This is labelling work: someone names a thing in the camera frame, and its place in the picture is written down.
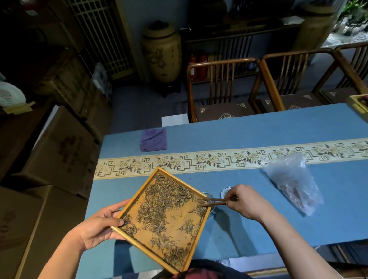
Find person's left hand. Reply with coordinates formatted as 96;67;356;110
70;199;132;252

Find person's right hand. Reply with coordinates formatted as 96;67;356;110
225;184;274;222

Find wooden tea tongs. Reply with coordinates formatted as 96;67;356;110
198;197;238;208

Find square bamboo tray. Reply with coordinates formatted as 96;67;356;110
111;166;212;274

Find person's right forearm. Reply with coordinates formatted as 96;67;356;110
259;208;344;279

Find person's left forearm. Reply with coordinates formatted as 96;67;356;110
37;233;87;279

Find clear glass cup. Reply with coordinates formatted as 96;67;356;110
201;192;217;214

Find pile of loose tea leaves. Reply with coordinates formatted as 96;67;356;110
119;172;208;271

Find floral patterned table runner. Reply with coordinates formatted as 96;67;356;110
93;138;368;181

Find clear plastic bag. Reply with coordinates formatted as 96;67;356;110
261;152;324;216

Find person's dark clothing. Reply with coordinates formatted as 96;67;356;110
152;259;248;279

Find blue tablecloth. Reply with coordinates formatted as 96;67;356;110
75;103;368;279

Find large cardboard box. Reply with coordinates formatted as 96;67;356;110
11;106;100;199
0;185;88;279

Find purple folded cloth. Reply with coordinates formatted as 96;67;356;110
140;128;168;152

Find wooden chair with brown cushion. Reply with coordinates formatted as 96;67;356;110
257;48;341;113
187;58;260;123
312;42;368;104

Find white box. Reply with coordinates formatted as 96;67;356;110
162;114;190;127

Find stack of cardboard boxes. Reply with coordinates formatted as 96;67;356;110
34;55;113;142

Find red fire extinguisher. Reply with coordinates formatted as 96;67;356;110
189;55;198;81
198;53;208;82

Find yellow paper sheet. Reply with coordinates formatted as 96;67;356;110
3;101;36;115

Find white plastic bag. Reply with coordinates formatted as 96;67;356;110
0;81;27;107

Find yellow wooden tray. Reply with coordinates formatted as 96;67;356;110
346;94;368;114

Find large painted ceramic jar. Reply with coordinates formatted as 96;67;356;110
141;20;183;97

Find dark wooden console table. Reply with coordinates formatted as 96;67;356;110
184;16;304;84

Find wooden lattice screen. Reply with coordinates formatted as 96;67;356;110
65;0;136;80

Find large plain ceramic jar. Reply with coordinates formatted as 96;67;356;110
292;0;339;52

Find green potted plant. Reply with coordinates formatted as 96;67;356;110
338;0;368;29

